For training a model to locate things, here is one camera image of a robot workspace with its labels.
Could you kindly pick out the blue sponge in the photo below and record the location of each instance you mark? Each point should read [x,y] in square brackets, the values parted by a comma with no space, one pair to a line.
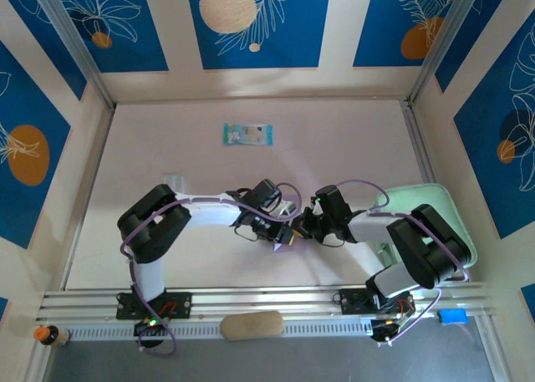
[452,317]

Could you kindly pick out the aluminium frame post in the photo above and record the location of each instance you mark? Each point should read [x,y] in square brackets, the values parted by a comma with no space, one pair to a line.
[71,43]
[443,39]

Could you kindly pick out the small orange-capped bottle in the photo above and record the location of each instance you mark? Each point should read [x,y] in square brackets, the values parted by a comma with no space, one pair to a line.
[52,336]

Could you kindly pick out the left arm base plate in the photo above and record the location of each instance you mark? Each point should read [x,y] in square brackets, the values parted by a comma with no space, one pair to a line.
[179,304]

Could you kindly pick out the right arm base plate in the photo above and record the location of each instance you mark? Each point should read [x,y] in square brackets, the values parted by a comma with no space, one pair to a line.
[351,302]

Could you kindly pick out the aluminium mounting rail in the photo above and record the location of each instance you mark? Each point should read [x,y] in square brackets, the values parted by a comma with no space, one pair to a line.
[267,300]

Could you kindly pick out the beige oval wooden block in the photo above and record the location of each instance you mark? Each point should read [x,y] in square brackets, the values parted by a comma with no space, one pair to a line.
[251,325]

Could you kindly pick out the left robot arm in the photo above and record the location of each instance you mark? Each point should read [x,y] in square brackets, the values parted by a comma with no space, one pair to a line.
[154,227]

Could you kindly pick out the blue snack packet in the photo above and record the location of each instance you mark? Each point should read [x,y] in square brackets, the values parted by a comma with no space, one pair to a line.
[248,134]

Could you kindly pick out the clear plastic wrapper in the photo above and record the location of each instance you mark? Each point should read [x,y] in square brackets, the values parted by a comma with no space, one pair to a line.
[175,180]

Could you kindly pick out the aluminium side rail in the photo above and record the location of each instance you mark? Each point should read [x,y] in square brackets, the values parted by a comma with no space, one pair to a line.
[97,164]
[419,144]

